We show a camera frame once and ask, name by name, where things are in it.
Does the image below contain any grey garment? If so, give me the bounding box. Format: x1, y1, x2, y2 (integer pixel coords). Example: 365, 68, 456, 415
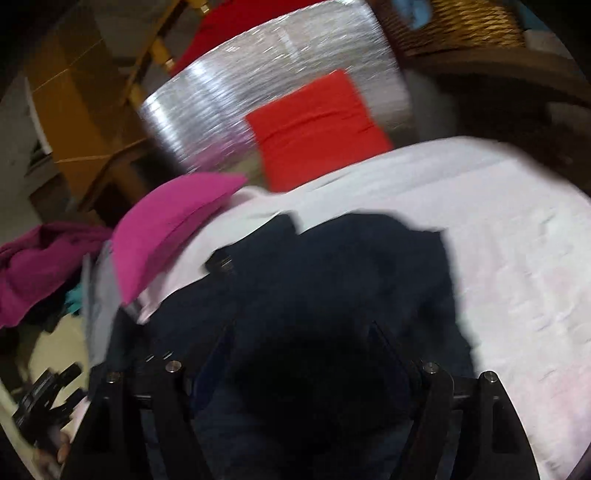
82, 240, 126, 366

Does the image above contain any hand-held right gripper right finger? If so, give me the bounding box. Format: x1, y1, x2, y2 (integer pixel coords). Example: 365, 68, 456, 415
369, 319, 542, 480

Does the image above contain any wicker basket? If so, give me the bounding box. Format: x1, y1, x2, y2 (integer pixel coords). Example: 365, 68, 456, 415
369, 0, 528, 59

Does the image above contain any magenta pillow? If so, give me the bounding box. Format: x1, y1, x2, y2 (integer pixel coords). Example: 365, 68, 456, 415
112, 173, 248, 306

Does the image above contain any white quilted bedspread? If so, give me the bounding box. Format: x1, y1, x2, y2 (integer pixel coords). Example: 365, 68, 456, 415
60, 136, 591, 480

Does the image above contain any red cloth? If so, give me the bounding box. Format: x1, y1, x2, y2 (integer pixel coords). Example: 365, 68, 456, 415
168, 0, 326, 77

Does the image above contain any yellow wooden headboard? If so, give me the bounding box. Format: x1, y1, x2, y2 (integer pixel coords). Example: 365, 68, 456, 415
127, 0, 186, 110

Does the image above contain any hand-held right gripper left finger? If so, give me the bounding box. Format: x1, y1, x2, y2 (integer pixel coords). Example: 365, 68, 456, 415
60, 319, 235, 480

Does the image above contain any silver foil insulation sheet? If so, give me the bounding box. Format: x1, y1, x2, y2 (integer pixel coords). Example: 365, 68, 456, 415
140, 0, 413, 180

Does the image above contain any teal garment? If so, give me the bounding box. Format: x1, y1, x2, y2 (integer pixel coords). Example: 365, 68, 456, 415
64, 281, 86, 318

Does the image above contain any dark wooden table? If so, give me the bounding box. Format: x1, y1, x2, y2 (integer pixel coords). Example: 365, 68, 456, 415
396, 45, 591, 186

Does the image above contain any purple garment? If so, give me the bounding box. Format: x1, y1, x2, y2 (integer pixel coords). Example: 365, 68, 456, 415
0, 220, 114, 329

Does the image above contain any blue cloth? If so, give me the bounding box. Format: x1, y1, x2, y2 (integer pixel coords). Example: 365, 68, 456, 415
390, 0, 433, 31

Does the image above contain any dark navy quilted jacket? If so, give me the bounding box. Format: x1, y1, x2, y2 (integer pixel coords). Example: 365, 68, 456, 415
91, 211, 477, 480

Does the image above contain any black garment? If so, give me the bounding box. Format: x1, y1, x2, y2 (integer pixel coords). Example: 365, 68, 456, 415
0, 299, 71, 335

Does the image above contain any red pillow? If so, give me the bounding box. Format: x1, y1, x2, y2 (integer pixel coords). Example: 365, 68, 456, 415
245, 69, 394, 193

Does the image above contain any wooden cabinet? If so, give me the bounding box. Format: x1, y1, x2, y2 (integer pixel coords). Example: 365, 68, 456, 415
23, 9, 160, 228

